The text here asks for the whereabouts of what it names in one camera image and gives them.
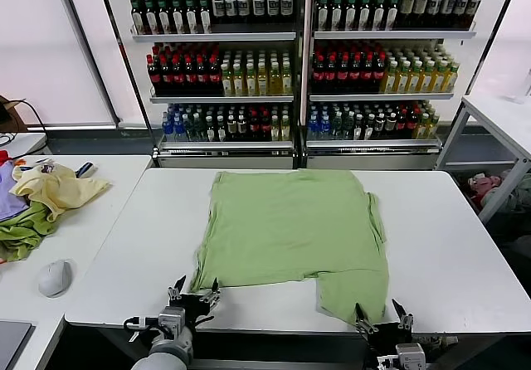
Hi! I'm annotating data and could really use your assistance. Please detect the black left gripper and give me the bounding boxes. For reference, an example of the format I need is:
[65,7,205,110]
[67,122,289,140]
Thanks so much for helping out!
[167,275,221,321]

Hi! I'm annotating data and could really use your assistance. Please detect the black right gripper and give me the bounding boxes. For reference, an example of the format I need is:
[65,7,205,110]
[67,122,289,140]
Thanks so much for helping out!
[353,298,415,358]

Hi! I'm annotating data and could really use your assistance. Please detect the green polo shirt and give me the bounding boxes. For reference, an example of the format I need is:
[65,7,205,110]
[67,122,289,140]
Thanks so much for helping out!
[189,169,391,324]

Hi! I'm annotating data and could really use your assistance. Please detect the grey-green clothes pile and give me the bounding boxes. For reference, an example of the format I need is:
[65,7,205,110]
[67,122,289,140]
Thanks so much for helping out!
[483,169,531,214]

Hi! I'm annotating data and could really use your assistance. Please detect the white computer mouse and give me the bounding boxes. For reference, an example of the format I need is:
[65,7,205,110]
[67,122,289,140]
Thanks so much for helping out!
[37,259,72,299]

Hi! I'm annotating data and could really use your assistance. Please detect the blue white striped item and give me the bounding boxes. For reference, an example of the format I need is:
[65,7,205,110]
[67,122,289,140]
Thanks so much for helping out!
[75,161,97,179]

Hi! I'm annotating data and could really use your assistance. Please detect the pink plush toy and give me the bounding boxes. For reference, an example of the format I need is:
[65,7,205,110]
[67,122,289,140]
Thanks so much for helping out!
[467,173,504,205]

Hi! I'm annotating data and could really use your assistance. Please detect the pale yellow shirt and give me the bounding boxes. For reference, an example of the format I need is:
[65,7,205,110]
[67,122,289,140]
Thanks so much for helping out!
[8,163,112,222]

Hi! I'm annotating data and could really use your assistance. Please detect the crumpled green cloth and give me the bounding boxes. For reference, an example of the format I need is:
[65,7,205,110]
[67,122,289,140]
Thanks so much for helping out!
[0,202,59,263]

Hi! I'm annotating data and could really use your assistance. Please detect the grey laptop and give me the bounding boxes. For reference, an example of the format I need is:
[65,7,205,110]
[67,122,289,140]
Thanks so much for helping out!
[0,319,35,370]

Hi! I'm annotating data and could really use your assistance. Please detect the purple cloth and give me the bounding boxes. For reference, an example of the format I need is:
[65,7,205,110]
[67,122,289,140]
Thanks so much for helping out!
[0,166,31,222]

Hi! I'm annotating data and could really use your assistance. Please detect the red-cap cola bottle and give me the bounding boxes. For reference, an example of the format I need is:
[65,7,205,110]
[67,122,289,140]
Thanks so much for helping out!
[311,54,325,93]
[196,56,209,95]
[147,56,162,95]
[207,56,222,95]
[336,54,350,93]
[183,56,197,95]
[348,54,363,93]
[159,56,173,95]
[172,56,185,95]
[373,54,387,93]
[361,54,374,93]
[324,54,338,93]

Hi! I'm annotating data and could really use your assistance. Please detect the yellow drink bottle white cap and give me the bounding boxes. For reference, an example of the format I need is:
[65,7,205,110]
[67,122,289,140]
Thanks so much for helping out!
[256,62,270,96]
[232,62,246,96]
[268,62,281,96]
[244,62,257,96]
[220,62,233,96]
[280,62,294,96]

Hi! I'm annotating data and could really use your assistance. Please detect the yellow drink bottle green cap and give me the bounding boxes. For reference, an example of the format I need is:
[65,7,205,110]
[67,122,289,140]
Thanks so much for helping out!
[381,61,398,93]
[421,61,436,93]
[408,61,423,93]
[433,61,448,93]
[396,61,411,93]
[444,63,460,93]

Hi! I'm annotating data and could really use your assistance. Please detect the brown cardboard box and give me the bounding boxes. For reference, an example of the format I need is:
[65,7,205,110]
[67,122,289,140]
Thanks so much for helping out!
[0,95,27,133]

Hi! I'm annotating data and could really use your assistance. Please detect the beverage display shelf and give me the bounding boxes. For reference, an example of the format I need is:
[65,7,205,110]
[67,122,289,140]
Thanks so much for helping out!
[128,0,307,170]
[305,0,483,171]

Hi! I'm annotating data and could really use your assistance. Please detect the dark bottle green cap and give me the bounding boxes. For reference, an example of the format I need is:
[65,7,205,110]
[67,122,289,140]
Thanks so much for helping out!
[316,0,330,32]
[129,0,144,35]
[344,0,358,32]
[198,0,212,34]
[157,0,171,35]
[386,0,400,31]
[171,0,184,35]
[330,0,344,32]
[372,0,386,32]
[184,0,198,35]
[358,0,373,32]
[144,0,158,35]

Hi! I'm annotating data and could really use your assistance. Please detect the dark bottle beige label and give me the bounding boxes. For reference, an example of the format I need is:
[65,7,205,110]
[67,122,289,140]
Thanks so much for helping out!
[399,0,415,29]
[441,0,455,29]
[413,0,428,29]
[427,0,442,29]
[467,0,483,29]
[454,0,469,29]

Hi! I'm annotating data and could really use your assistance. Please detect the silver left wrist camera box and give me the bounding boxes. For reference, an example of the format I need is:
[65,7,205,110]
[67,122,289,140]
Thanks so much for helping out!
[158,306,186,333]

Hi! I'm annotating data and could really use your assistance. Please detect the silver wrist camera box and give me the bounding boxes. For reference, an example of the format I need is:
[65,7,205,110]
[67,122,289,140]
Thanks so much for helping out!
[394,343,426,370]
[158,306,186,333]

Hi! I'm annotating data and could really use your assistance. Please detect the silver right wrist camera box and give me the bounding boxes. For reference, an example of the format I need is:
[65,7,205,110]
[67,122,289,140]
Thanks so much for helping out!
[394,343,426,370]

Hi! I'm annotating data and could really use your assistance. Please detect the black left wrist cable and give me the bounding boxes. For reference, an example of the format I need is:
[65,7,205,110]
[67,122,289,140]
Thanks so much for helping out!
[123,314,161,342]

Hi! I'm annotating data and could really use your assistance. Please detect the black power cable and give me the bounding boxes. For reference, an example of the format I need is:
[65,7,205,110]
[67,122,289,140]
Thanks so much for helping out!
[15,98,54,155]

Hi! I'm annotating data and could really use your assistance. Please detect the white metal-frame table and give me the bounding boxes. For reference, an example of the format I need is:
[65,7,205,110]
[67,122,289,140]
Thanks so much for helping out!
[434,95,531,224]

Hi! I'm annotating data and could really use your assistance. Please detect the dark window frame post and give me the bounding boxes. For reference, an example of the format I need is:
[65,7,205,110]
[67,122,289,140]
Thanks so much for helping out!
[462,0,524,97]
[50,0,122,129]

